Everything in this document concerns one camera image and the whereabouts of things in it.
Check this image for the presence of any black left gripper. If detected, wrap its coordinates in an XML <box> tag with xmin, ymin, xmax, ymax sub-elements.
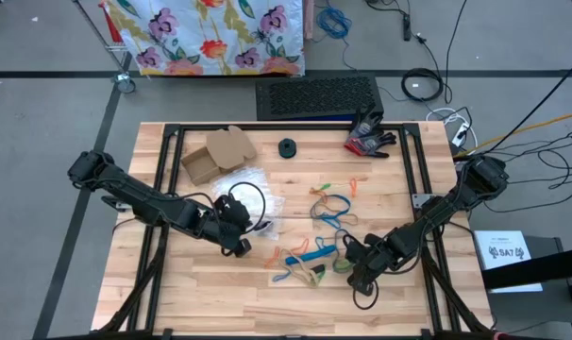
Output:
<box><xmin>193</xmin><ymin>195</ymin><xmax>254</xmax><ymax>252</ymax></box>

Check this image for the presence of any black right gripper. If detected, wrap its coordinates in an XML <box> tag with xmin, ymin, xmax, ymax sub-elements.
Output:
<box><xmin>342</xmin><ymin>232</ymin><xmax>401</xmax><ymax>283</ymax></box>

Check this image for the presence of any large tan rubber band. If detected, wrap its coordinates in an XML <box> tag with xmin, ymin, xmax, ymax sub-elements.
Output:
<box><xmin>272</xmin><ymin>248</ymin><xmax>322</xmax><ymax>290</ymax></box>

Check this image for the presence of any stack of clear zip bags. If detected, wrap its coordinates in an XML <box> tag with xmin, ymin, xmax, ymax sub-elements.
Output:
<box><xmin>210</xmin><ymin>165</ymin><xmax>288</xmax><ymax>240</ymax></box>

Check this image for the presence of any open cardboard box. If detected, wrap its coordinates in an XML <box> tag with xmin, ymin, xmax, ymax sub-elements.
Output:
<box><xmin>179</xmin><ymin>124</ymin><xmax>259</xmax><ymax>187</ymax></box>

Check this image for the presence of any dark round puck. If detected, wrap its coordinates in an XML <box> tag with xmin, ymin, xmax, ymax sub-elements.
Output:
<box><xmin>277</xmin><ymin>137</ymin><xmax>298</xmax><ymax>160</ymax></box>

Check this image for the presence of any black red work glove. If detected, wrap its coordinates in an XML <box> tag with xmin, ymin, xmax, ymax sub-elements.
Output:
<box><xmin>343</xmin><ymin>131</ymin><xmax>398</xmax><ymax>159</ymax></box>

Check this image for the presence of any grey black work glove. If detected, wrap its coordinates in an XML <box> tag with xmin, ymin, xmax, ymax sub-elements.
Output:
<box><xmin>350</xmin><ymin>107</ymin><xmax>386</xmax><ymax>140</ymax></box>

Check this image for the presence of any white paper sign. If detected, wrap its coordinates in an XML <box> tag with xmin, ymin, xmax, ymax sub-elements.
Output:
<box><xmin>473</xmin><ymin>229</ymin><xmax>546</xmax><ymax>296</ymax></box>

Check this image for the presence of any black computer case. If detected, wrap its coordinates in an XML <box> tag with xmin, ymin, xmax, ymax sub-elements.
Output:
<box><xmin>254</xmin><ymin>75</ymin><xmax>387</xmax><ymax>123</ymax></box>

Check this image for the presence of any white power strip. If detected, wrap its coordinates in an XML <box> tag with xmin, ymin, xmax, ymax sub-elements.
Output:
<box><xmin>450</xmin><ymin>120</ymin><xmax>472</xmax><ymax>149</ymax></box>

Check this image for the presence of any white floral cloth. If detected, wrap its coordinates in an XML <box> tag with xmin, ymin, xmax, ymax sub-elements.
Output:
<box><xmin>98</xmin><ymin>0</ymin><xmax>308</xmax><ymax>78</ymax></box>

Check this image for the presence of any grey cart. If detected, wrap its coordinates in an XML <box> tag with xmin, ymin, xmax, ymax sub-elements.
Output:
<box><xmin>483</xmin><ymin>234</ymin><xmax>572</xmax><ymax>340</ymax></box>

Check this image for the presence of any pink cloth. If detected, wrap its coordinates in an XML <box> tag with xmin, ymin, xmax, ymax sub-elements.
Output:
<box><xmin>302</xmin><ymin>0</ymin><xmax>315</xmax><ymax>41</ymax></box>

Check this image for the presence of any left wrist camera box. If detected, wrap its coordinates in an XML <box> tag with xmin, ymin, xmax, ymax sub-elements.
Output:
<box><xmin>232</xmin><ymin>238</ymin><xmax>254</xmax><ymax>260</ymax></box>

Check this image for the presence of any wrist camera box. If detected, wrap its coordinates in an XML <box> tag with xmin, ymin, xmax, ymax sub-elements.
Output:
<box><xmin>355</xmin><ymin>278</ymin><xmax>379</xmax><ymax>298</ymax></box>
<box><xmin>232</xmin><ymin>238</ymin><xmax>254</xmax><ymax>260</ymax></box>

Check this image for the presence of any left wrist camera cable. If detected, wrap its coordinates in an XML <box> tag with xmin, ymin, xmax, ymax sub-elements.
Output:
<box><xmin>226</xmin><ymin>180</ymin><xmax>268</xmax><ymax>234</ymax></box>

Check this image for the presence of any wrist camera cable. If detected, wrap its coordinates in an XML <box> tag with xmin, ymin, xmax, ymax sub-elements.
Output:
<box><xmin>226</xmin><ymin>180</ymin><xmax>268</xmax><ymax>234</ymax></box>
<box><xmin>351</xmin><ymin>279</ymin><xmax>380</xmax><ymax>312</ymax></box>

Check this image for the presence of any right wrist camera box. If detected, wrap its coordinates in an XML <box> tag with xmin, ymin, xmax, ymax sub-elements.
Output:
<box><xmin>355</xmin><ymin>278</ymin><xmax>379</xmax><ymax>298</ymax></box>

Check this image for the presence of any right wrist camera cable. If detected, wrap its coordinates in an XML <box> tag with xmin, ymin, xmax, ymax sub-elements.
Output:
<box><xmin>351</xmin><ymin>279</ymin><xmax>380</xmax><ymax>312</ymax></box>

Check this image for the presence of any black table frame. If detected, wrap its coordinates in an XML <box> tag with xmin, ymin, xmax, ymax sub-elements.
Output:
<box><xmin>96</xmin><ymin>121</ymin><xmax>497</xmax><ymax>340</ymax></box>

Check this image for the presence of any white cable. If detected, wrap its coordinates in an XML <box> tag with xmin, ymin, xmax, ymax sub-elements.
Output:
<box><xmin>424</xmin><ymin>106</ymin><xmax>479</xmax><ymax>150</ymax></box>

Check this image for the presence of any black cable coil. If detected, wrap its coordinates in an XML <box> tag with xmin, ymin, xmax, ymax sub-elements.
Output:
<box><xmin>399</xmin><ymin>66</ymin><xmax>446</xmax><ymax>104</ymax></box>

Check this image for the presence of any yellow floor cable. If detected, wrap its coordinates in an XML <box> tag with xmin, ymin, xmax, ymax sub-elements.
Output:
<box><xmin>454</xmin><ymin>108</ymin><xmax>572</xmax><ymax>159</ymax></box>

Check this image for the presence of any tangled black floor cable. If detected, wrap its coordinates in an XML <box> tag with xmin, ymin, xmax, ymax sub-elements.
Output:
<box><xmin>483</xmin><ymin>131</ymin><xmax>572</xmax><ymax>215</ymax></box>

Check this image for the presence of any blue cable coil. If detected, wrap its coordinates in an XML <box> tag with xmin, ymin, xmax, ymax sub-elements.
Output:
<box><xmin>314</xmin><ymin>4</ymin><xmax>355</xmax><ymax>42</ymax></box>

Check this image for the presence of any long black cable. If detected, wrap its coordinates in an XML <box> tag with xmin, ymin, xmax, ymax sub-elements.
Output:
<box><xmin>483</xmin><ymin>51</ymin><xmax>572</xmax><ymax>158</ymax></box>

